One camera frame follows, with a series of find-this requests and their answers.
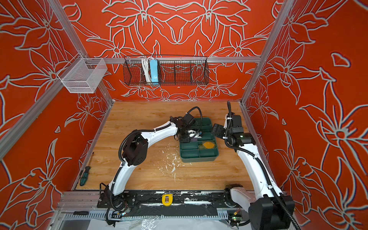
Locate green striped sock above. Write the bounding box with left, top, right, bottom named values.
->
left=199, top=141, right=216, bottom=149

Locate green plastic divider tray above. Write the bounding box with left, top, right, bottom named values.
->
left=180, top=117, right=219, bottom=163

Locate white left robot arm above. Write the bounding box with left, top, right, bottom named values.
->
left=104, top=111, right=203, bottom=211

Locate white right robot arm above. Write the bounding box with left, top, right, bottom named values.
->
left=212, top=112, right=301, bottom=230

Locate light blue box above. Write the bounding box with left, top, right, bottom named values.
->
left=149, top=59, right=159, bottom=85

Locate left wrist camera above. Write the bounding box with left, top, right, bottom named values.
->
left=188, top=130, right=203, bottom=139

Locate black wire wall basket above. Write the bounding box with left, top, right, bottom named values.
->
left=123, top=55, right=209, bottom=86

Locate white cable bundle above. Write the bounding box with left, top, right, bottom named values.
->
left=141, top=57, right=152, bottom=84

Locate clear plastic wall bin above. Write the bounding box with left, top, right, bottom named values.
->
left=58, top=58, right=107, bottom=94

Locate green handled screwdriver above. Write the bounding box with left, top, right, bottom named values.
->
left=79, top=166, right=91, bottom=186

